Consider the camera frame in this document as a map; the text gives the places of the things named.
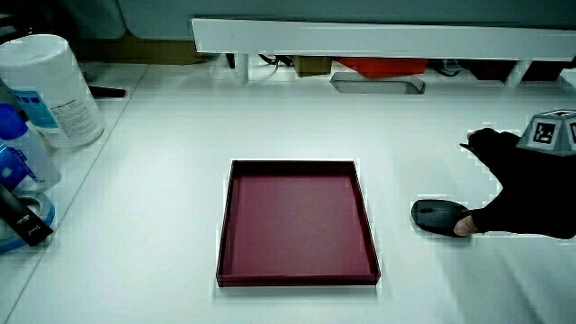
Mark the black computer mouse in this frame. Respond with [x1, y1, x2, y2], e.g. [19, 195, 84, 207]
[409, 199, 472, 239]

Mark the person's right hand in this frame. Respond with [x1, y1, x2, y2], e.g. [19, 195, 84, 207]
[459, 109, 576, 240]

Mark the orange box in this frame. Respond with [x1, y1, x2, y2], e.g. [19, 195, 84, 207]
[335, 57, 428, 79]

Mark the black flat device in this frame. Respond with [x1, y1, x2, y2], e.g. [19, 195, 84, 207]
[0, 183, 54, 248]

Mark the black cable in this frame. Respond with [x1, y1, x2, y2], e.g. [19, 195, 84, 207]
[257, 53, 293, 68]

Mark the maroon shallow tray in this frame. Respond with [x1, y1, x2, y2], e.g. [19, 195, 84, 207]
[215, 159, 383, 288]

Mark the white desk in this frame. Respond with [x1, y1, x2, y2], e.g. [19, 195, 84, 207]
[0, 54, 576, 324]

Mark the blue tape roll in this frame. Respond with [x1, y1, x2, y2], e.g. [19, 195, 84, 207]
[0, 191, 57, 254]

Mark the white desk shelf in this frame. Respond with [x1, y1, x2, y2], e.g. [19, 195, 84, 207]
[191, 17, 576, 87]

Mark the blue and white bottle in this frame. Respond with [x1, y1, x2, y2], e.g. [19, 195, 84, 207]
[0, 102, 62, 194]

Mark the brown cardboard box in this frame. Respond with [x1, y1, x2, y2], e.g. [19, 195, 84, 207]
[291, 55, 333, 77]

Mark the white wipes canister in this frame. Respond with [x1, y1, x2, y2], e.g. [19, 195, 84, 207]
[0, 33, 106, 150]

